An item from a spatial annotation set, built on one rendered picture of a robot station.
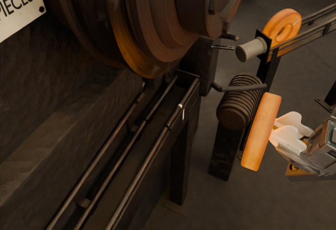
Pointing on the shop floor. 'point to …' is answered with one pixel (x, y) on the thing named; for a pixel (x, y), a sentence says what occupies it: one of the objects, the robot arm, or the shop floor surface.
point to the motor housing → (233, 124)
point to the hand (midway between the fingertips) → (263, 125)
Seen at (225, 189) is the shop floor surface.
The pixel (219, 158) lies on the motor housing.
